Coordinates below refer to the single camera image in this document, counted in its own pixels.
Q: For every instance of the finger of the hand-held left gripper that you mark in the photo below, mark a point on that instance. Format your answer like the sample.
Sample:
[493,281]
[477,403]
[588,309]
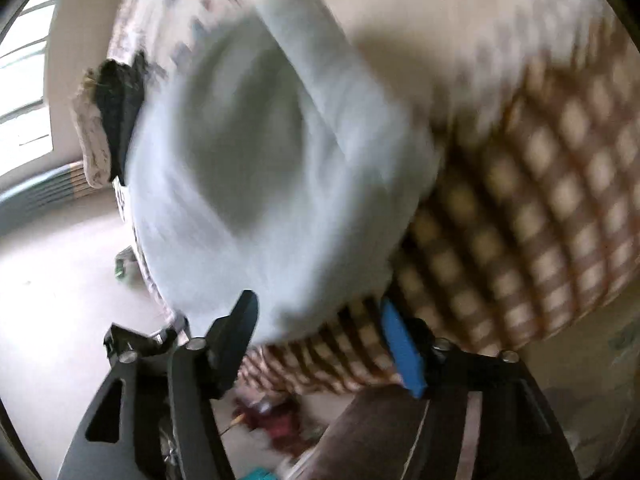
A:
[142,342]

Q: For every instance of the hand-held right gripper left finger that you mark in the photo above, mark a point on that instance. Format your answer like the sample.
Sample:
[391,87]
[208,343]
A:
[240,340]

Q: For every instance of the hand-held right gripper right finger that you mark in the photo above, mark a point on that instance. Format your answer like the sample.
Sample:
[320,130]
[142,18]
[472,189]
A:
[402,350]

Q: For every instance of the pale grey pants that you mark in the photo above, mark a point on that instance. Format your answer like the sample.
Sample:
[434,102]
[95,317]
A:
[300,235]

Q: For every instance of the small green object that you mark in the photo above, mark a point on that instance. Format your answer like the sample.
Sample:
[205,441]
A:
[124,265]

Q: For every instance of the red object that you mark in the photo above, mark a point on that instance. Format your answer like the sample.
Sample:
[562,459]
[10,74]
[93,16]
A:
[277,425]

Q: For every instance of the dark brown cloth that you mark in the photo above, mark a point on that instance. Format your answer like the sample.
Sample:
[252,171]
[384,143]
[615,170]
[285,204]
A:
[370,440]

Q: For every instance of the beige patterned cloth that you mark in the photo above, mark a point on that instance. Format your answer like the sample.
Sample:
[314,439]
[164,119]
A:
[92,140]

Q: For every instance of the brown checkered blanket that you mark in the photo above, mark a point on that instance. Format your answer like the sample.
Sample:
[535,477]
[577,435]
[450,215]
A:
[550,185]

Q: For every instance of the black cloth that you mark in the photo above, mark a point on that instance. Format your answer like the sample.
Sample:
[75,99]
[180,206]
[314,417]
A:
[117,110]

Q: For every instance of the window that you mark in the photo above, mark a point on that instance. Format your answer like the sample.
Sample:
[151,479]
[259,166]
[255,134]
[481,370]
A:
[25,85]

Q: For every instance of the wall radiator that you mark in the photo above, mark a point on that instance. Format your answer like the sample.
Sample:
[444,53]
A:
[40,195]

